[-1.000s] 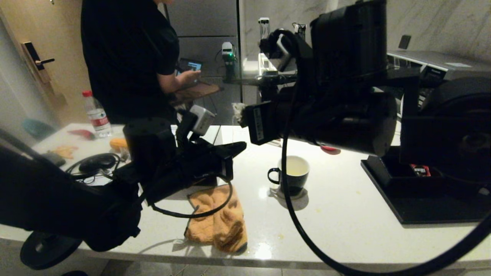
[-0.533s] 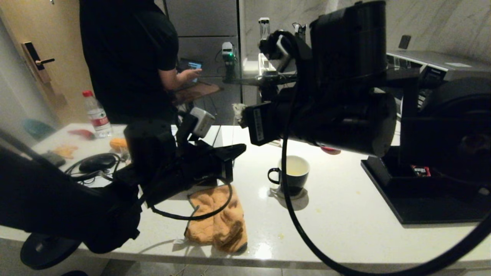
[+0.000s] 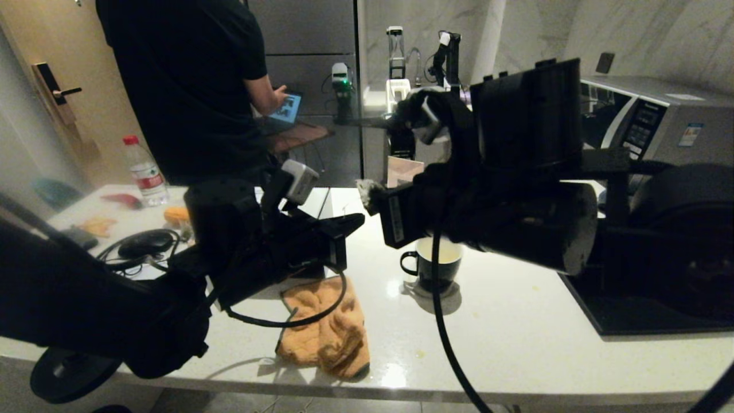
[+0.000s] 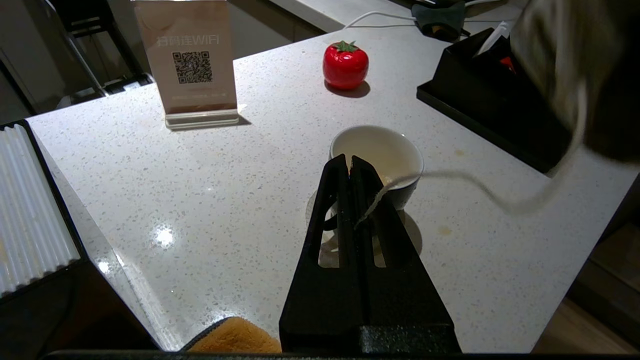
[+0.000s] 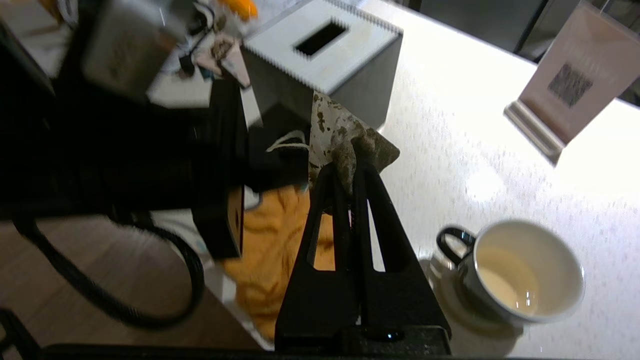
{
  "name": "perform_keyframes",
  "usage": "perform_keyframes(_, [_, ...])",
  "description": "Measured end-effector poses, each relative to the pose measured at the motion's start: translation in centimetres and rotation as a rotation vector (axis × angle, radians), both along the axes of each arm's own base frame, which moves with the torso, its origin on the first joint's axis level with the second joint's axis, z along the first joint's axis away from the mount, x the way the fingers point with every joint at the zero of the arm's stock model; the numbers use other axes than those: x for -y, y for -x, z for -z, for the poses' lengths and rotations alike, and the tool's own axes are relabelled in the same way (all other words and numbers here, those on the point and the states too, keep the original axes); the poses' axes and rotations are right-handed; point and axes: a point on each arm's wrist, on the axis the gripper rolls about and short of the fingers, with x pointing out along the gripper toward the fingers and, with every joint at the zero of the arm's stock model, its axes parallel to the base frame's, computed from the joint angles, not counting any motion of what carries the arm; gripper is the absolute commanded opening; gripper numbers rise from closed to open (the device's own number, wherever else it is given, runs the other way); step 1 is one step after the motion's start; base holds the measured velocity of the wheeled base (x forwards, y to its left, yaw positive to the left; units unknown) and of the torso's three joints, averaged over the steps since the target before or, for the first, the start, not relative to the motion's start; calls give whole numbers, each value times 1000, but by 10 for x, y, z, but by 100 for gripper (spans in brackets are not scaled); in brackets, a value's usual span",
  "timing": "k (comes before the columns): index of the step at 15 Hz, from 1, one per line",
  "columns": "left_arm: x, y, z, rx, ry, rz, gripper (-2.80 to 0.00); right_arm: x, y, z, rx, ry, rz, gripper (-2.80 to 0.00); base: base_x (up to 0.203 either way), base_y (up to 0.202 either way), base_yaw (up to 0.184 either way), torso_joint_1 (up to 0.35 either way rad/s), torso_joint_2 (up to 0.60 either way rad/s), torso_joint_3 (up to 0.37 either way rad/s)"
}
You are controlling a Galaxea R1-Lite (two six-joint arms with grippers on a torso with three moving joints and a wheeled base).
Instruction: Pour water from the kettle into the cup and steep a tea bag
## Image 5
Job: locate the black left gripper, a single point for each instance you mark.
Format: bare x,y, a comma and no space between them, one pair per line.
150,160

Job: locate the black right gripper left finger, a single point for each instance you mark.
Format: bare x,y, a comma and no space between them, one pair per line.
320,310

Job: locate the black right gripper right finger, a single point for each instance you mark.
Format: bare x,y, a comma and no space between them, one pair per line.
400,310

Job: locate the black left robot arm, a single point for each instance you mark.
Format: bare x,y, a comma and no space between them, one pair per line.
20,125

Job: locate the round grey coaster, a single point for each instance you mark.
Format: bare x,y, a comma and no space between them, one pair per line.
450,300

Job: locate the orange fluffy towel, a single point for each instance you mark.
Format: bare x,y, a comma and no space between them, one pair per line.
275,240

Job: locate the pink flat packet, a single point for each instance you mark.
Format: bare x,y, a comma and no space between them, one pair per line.
225,57

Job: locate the plain white paper sheet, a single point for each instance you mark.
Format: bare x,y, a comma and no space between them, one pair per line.
180,90

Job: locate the black tissue box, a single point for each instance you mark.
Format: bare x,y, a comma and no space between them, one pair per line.
350,50

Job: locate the black mug white inside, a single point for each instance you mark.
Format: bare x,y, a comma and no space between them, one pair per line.
530,270

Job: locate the beige QR code sign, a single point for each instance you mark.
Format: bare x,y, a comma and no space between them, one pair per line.
575,80

